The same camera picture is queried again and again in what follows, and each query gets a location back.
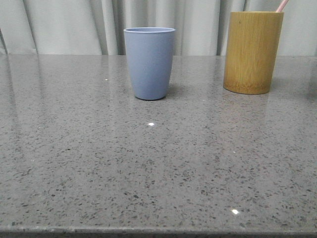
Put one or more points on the blue plastic cup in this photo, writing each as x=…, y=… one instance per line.
x=149, y=52

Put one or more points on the bamboo cylinder holder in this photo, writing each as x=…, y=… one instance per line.
x=253, y=38

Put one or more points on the grey pleated curtain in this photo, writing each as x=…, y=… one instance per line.
x=95, y=27

